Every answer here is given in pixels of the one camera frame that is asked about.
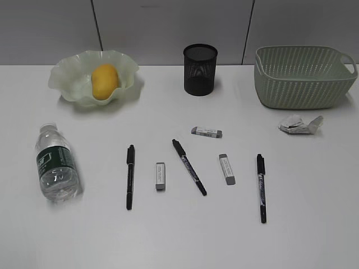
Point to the grey white eraser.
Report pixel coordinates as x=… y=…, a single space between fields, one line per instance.
x=160 y=184
x=226 y=169
x=207 y=132

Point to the yellow mango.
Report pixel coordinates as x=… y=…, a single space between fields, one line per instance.
x=104 y=80

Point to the white waste paper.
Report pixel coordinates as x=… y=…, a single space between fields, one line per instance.
x=294 y=125

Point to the clear water bottle green label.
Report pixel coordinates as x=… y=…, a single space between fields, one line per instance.
x=56 y=164

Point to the grey white eraser top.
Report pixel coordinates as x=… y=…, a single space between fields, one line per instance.
x=207 y=132

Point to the black mesh pen holder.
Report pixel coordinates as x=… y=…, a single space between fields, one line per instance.
x=200 y=61

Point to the pale green wavy plate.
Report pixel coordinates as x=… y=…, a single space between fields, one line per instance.
x=72 y=76

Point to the pale green woven basket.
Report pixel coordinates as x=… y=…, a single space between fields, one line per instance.
x=302 y=77

